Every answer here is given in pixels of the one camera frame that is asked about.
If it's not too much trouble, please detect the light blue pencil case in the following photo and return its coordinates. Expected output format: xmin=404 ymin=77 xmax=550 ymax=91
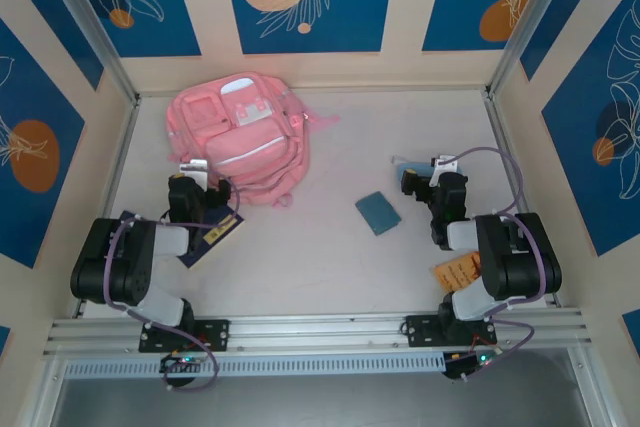
xmin=390 ymin=155 xmax=471 ymax=182

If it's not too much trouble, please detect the navy book with yellow label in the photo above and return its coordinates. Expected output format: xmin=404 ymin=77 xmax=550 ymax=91
xmin=119 ymin=207 xmax=247 ymax=271

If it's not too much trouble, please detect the small teal notebook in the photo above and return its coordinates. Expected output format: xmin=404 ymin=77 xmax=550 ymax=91
xmin=354 ymin=190 xmax=403 ymax=237

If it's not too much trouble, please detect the pink student backpack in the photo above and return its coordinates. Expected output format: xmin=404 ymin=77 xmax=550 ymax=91
xmin=165 ymin=72 xmax=342 ymax=210

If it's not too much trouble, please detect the orange book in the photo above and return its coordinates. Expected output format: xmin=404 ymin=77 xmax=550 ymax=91
xmin=432 ymin=249 xmax=484 ymax=293

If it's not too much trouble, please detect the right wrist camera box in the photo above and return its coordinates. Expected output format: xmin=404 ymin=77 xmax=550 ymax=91
xmin=431 ymin=154 xmax=460 ymax=174

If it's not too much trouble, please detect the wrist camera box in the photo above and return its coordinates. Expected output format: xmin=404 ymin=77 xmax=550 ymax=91
xmin=431 ymin=154 xmax=460 ymax=174
xmin=178 ymin=158 xmax=209 ymax=183

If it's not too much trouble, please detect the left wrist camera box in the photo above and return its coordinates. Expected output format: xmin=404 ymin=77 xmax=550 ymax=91
xmin=178 ymin=158 xmax=209 ymax=183

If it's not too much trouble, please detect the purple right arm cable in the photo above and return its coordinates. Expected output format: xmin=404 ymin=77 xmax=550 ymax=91
xmin=437 ymin=145 xmax=549 ymax=363

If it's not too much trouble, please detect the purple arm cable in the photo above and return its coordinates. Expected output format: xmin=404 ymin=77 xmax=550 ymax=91
xmin=102 ymin=174 xmax=244 ymax=392
xmin=437 ymin=145 xmax=549 ymax=363

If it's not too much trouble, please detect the aluminium side rail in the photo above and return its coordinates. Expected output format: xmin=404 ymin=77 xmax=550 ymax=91
xmin=73 ymin=95 xmax=142 ymax=319
xmin=482 ymin=91 xmax=559 ymax=308

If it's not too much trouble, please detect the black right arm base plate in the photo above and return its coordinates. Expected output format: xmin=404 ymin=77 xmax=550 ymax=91
xmin=404 ymin=314 xmax=499 ymax=348

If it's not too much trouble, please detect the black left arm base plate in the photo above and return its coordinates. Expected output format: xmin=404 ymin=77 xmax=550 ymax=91
xmin=138 ymin=319 xmax=231 ymax=353

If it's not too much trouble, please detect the aluminium mounting rail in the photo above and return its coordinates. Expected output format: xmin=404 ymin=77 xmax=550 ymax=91
xmin=42 ymin=309 xmax=594 ymax=358

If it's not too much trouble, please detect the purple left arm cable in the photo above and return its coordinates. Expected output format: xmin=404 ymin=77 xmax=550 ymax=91
xmin=102 ymin=174 xmax=244 ymax=392

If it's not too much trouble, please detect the aluminium frame post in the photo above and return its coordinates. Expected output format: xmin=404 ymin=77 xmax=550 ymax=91
xmin=487 ymin=0 xmax=601 ymax=98
xmin=34 ymin=0 xmax=141 ymax=103

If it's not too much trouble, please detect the grey slotted cable duct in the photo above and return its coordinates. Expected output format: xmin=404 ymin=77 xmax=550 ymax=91
xmin=62 ymin=352 xmax=447 ymax=379

